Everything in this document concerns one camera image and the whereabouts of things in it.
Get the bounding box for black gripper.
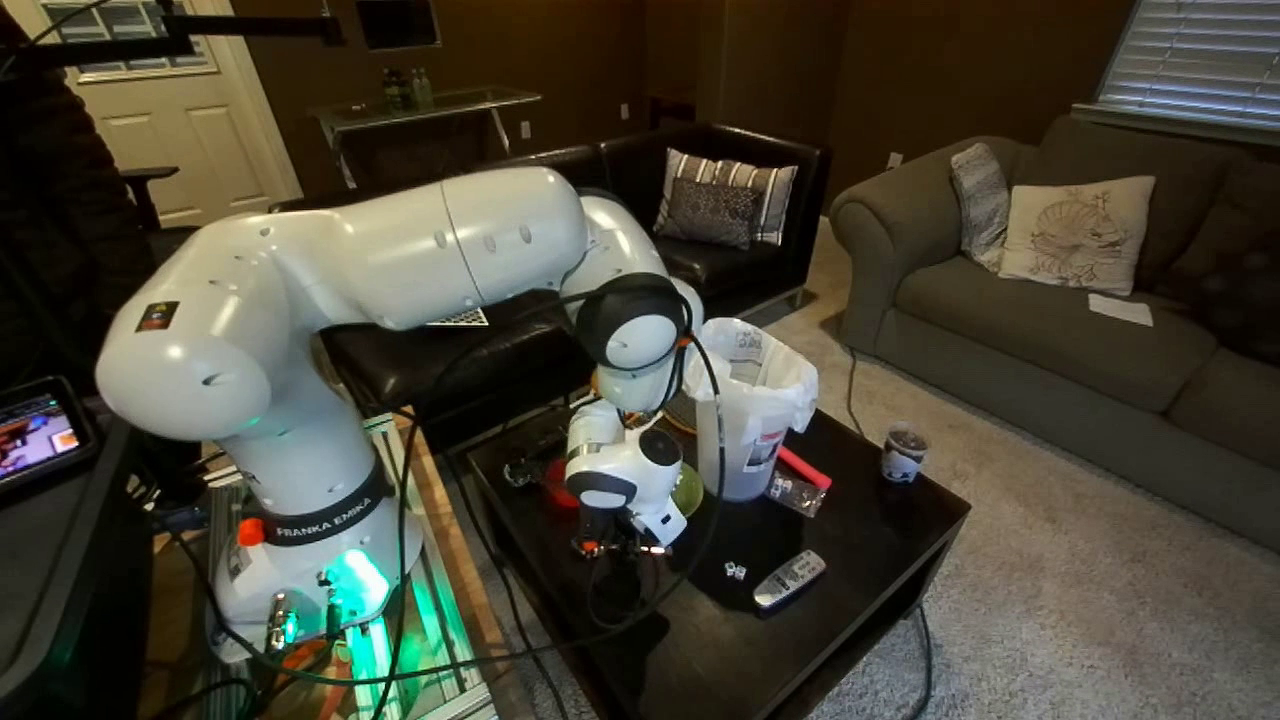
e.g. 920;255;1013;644
581;503;673;584

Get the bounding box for silver spoon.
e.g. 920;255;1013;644
582;534;673;576

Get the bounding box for red round object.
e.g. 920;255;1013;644
539;465;582;520

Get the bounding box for small black device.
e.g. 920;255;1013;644
501;454;550;494

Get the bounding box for grey remote control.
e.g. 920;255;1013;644
746;548;833;616

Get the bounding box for robot mounting cart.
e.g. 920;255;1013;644
137;408;534;720

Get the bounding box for black coffee table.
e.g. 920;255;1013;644
450;394;977;720

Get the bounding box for white bin with plastic bag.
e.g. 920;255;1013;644
681;315;823;507

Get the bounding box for black leather ottoman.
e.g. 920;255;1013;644
315;291;621;432

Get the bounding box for flat grey booklet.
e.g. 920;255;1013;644
418;306;494;336

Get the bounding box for small metal can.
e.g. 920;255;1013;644
876;429;931;494

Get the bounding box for black leather armchair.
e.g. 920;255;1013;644
550;122;833;325

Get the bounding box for grey patterned cushion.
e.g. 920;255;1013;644
653;149;804;255

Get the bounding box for grey green sofa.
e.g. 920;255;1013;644
826;114;1280;555

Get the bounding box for glass console table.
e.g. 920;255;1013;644
315;84;546;192

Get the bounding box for striped pillow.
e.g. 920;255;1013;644
947;139;1013;272

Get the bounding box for glass bottles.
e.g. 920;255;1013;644
377;64;441;114

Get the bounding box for white paper sheet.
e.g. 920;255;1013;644
1082;291;1161;331

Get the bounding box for beige patterned pillow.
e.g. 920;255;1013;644
994;174;1161;301

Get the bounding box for tablet screen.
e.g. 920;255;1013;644
0;375;98;503

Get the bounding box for white panel door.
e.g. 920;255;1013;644
2;0;305;232

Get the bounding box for dark plaid pillow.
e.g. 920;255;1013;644
1161;155;1280;367

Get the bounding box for window blinds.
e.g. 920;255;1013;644
1090;0;1280;135

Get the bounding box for black floor cable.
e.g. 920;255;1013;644
905;602;939;720

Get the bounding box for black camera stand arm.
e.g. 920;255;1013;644
0;5;344;74

